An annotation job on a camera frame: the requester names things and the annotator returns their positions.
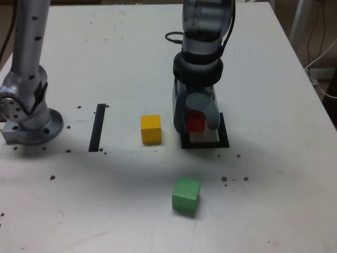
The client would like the thin black hanging cable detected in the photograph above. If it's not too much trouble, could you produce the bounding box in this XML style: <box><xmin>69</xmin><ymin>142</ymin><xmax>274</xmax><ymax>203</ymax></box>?
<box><xmin>306</xmin><ymin>0</ymin><xmax>327</xmax><ymax>66</ymax></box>

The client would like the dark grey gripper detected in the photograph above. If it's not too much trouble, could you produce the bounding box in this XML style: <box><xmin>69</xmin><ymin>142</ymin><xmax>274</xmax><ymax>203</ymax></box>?
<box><xmin>172</xmin><ymin>78</ymin><xmax>220</xmax><ymax>134</ymax></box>

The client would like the red cube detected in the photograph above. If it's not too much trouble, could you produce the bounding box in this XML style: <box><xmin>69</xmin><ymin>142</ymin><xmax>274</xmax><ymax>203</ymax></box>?
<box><xmin>186</xmin><ymin>110</ymin><xmax>206</xmax><ymax>133</ymax></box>

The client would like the beige box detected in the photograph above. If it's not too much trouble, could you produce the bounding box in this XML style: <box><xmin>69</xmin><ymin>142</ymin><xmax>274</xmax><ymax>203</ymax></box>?
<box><xmin>308</xmin><ymin>67</ymin><xmax>337</xmax><ymax>82</ymax></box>

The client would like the black tape strip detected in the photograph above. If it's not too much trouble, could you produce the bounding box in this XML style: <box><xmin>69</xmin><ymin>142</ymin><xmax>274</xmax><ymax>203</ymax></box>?
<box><xmin>88</xmin><ymin>103</ymin><xmax>106</xmax><ymax>153</ymax></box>

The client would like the black tape square outline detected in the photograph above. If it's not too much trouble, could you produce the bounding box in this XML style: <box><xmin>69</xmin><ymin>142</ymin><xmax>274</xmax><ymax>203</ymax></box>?
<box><xmin>181</xmin><ymin>112</ymin><xmax>230</xmax><ymax>150</ymax></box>

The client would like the yellow cube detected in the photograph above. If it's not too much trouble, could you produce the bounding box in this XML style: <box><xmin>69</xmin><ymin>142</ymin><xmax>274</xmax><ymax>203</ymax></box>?
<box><xmin>140</xmin><ymin>114</ymin><xmax>162</xmax><ymax>145</ymax></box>

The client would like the green cube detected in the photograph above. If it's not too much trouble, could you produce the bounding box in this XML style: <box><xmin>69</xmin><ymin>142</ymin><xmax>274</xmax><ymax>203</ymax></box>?
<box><xmin>172</xmin><ymin>176</ymin><xmax>202</xmax><ymax>213</ymax></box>

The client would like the white cable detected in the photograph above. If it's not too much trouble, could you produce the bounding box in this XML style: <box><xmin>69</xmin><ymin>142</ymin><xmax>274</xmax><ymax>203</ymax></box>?
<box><xmin>304</xmin><ymin>38</ymin><xmax>337</xmax><ymax>99</ymax></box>

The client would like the white post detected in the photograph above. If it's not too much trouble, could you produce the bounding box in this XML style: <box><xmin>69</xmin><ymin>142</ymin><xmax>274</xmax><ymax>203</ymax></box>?
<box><xmin>288</xmin><ymin>0</ymin><xmax>312</xmax><ymax>50</ymax></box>

